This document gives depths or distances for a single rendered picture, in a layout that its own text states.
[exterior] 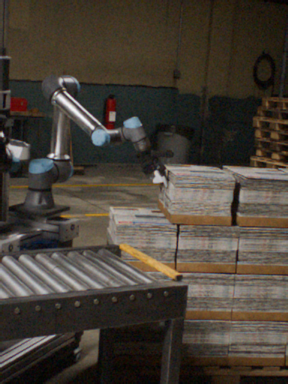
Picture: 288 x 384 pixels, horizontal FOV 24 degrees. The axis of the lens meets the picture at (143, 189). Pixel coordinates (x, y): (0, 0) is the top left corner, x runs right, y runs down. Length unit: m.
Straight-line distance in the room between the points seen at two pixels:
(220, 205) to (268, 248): 0.33
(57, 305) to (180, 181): 1.13
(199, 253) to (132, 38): 7.50
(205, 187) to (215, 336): 0.73
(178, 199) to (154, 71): 7.62
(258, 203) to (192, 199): 0.31
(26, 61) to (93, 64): 1.03
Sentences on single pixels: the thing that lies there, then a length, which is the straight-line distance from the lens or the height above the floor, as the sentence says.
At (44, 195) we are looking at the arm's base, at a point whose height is 0.89.
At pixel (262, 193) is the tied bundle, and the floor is 0.99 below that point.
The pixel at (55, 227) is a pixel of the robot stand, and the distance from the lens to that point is 3.25.
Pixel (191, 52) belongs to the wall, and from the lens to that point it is 10.96.
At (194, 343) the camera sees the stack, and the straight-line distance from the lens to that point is 3.30.
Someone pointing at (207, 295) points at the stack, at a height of 0.50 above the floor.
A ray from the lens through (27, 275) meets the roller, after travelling 2.34.
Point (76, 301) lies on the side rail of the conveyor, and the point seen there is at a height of 0.78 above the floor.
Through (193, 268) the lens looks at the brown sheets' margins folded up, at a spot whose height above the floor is 0.63.
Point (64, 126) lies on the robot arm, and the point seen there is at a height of 1.22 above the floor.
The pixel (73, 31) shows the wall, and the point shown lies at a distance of 10.01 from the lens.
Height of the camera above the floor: 1.50
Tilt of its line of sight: 10 degrees down
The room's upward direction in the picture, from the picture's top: 4 degrees clockwise
